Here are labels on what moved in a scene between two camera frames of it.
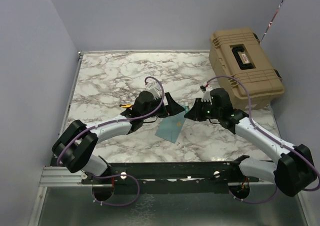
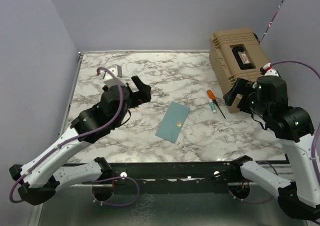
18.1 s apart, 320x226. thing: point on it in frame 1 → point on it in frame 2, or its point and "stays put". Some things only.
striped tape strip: (274, 16) stays put
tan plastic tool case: (238, 53) stays put
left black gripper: (172, 108) → (142, 96)
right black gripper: (195, 113) → (242, 86)
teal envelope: (170, 126) stays put
